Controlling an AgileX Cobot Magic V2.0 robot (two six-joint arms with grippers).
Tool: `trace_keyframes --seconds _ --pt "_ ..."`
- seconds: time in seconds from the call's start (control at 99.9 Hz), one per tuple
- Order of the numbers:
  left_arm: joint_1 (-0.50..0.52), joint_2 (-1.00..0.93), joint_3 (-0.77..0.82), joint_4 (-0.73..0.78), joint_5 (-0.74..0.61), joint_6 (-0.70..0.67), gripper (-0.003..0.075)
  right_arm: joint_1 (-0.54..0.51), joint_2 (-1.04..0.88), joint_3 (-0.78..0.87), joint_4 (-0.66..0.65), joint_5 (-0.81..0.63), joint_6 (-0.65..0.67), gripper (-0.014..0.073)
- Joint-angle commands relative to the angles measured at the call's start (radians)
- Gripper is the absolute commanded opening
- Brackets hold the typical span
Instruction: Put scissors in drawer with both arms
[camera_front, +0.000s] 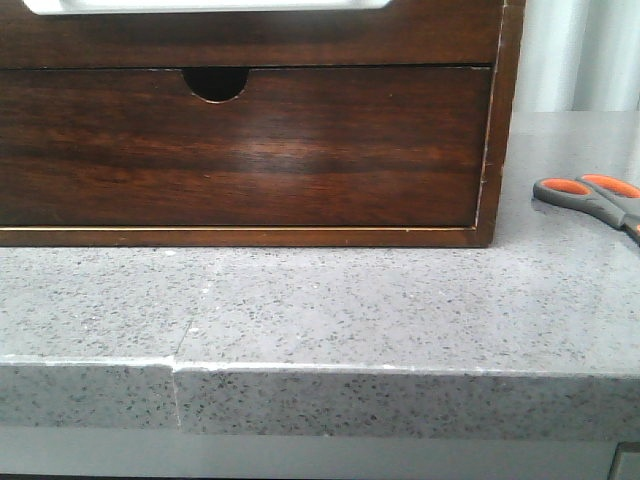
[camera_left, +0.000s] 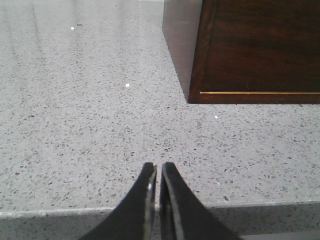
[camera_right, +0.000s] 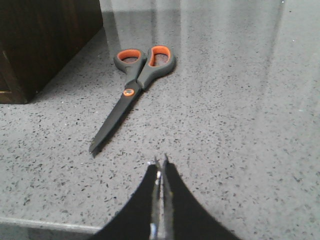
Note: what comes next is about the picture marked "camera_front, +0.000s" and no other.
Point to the dark wooden drawer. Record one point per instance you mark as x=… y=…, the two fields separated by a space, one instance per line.
x=403 y=32
x=373 y=146

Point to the dark wooden drawer cabinet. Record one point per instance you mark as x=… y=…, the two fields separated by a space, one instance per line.
x=217 y=84

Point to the grey orange handled scissors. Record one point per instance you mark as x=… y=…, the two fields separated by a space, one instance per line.
x=612 y=201

